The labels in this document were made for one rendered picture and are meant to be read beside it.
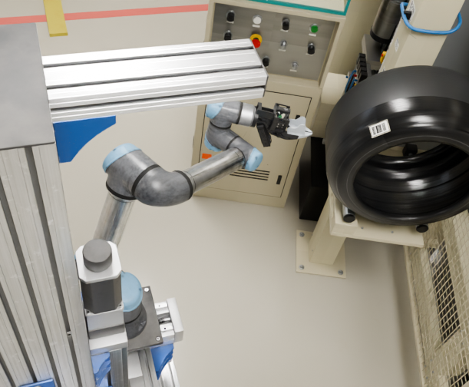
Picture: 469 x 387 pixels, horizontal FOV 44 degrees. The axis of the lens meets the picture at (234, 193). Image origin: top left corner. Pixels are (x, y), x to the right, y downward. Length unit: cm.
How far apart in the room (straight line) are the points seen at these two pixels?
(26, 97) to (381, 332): 249
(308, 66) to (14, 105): 196
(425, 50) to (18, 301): 158
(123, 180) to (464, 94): 108
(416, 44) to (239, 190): 144
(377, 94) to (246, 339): 143
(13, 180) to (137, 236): 232
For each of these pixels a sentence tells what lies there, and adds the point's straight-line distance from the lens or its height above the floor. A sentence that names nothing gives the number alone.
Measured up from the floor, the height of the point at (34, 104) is 203.
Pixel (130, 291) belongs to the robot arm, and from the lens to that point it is 187.
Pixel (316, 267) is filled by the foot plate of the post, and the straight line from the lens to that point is 312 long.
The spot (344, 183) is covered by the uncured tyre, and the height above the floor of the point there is 113.
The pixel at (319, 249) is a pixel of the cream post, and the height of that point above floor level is 14.
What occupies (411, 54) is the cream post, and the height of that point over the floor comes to 140.
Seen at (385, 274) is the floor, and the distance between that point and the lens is 324.
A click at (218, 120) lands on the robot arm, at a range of 190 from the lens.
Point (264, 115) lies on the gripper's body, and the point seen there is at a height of 128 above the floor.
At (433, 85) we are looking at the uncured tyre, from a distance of 193.
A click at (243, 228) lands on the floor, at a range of 318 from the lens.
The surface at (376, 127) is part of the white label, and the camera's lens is 184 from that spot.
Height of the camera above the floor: 258
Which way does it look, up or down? 51 degrees down
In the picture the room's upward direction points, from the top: 12 degrees clockwise
